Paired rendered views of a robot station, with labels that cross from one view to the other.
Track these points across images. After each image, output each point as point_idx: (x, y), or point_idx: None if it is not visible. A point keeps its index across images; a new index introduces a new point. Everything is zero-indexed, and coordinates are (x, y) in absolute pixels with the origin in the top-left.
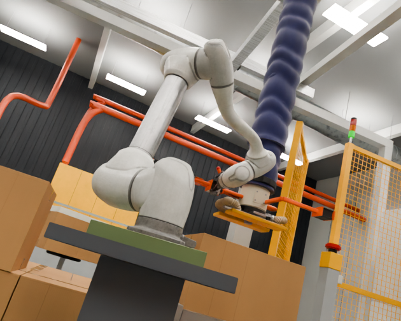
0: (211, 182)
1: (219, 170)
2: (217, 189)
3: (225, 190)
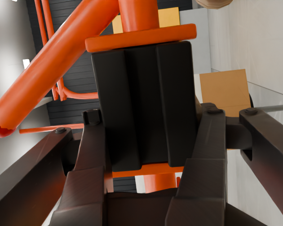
0: (139, 172)
1: (6, 119)
2: (226, 168)
3: (137, 3)
